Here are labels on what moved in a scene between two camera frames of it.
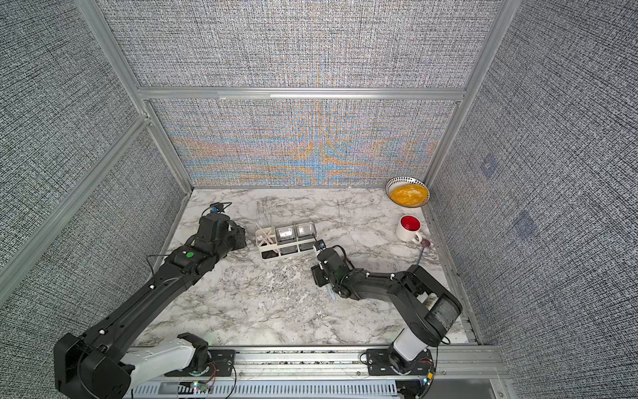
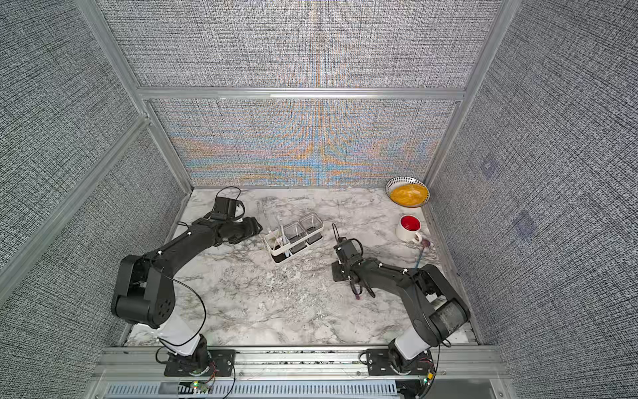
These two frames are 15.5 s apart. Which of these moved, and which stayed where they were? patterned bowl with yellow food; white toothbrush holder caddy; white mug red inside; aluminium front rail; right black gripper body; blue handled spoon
Moved: right black gripper body; white toothbrush holder caddy
Stayed: white mug red inside; aluminium front rail; blue handled spoon; patterned bowl with yellow food
